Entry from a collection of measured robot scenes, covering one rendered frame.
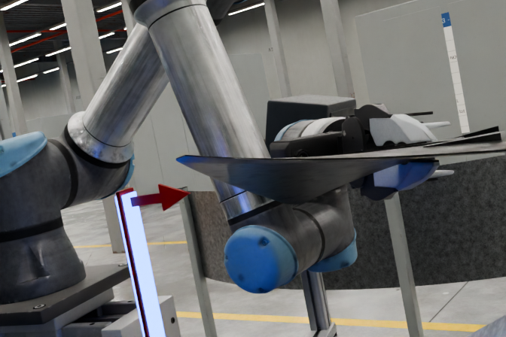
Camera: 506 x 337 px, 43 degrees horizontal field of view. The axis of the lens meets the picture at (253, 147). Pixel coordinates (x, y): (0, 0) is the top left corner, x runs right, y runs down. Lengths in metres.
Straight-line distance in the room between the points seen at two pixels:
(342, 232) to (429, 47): 5.99
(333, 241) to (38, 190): 0.44
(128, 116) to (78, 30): 6.26
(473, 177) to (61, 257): 1.54
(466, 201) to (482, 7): 4.50
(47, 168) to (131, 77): 0.18
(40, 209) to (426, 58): 6.01
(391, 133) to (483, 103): 6.05
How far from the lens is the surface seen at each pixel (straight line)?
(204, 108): 0.72
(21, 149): 0.98
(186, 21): 0.74
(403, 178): 0.58
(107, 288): 1.00
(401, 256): 2.25
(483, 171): 2.23
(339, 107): 1.18
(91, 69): 7.18
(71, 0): 7.32
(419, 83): 6.82
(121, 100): 0.98
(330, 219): 0.80
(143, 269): 0.59
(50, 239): 0.99
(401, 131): 0.58
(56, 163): 1.01
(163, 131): 10.93
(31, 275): 0.99
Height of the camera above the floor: 1.24
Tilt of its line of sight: 3 degrees down
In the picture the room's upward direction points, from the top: 11 degrees counter-clockwise
